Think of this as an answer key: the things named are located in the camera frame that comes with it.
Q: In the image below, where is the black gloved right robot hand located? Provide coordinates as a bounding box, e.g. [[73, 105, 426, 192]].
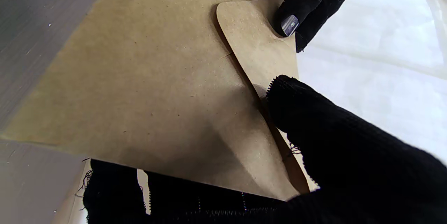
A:
[[82, 75, 447, 224]]

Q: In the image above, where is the brown kraft paper envelope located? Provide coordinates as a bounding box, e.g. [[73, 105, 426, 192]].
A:
[[2, 0, 311, 202]]

